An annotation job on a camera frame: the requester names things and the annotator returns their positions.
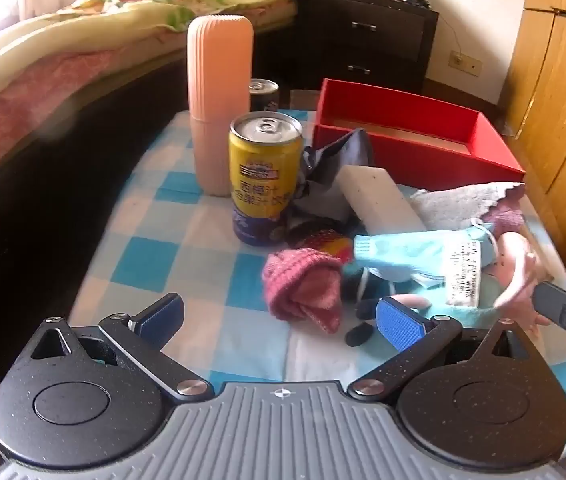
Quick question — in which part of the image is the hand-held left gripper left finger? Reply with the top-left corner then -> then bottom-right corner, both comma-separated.
30,292 -> 214,403

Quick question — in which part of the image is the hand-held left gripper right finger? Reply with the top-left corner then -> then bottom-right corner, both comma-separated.
345,296 -> 538,403

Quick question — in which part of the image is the pink plush doll blue outfit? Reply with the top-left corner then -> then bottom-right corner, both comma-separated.
352,220 -> 554,336

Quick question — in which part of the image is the pink knitted sock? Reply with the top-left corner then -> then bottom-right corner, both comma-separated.
262,247 -> 344,335

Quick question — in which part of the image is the white sponge block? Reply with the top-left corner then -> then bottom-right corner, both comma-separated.
338,165 -> 426,235

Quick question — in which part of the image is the red cardboard box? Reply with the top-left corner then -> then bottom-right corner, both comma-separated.
311,78 -> 527,192

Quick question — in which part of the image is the small black object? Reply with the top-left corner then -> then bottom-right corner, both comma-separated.
345,323 -> 374,347

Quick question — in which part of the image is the dark blue sock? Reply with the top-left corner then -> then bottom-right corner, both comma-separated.
340,262 -> 388,321

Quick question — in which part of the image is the blue checked tablecloth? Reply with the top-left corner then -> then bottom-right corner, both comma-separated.
70,107 -> 566,461

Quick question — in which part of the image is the red yellow patterned sock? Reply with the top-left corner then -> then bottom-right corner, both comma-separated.
287,229 -> 356,263

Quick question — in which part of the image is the dark grey cloth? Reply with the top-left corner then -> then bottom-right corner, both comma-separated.
288,128 -> 376,233

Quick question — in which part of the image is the yellow drink can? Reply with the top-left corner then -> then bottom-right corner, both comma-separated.
228,111 -> 304,247

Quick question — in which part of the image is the wooden wardrobe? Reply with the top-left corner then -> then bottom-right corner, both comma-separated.
500,0 -> 566,306

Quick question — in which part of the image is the dark drink can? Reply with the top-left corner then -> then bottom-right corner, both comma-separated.
249,79 -> 280,113

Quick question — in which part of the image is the pink bed sheet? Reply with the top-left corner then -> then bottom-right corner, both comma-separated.
0,50 -> 188,196

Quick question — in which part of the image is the black nightstand with drawers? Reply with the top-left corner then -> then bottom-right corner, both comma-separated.
295,0 -> 440,93

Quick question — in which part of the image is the bed with floral quilt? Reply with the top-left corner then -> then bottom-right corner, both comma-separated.
0,0 -> 324,111

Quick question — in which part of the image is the dark bed frame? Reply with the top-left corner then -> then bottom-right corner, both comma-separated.
0,10 -> 314,361

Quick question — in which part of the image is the wall socket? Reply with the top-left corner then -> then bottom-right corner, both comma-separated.
449,50 -> 481,77

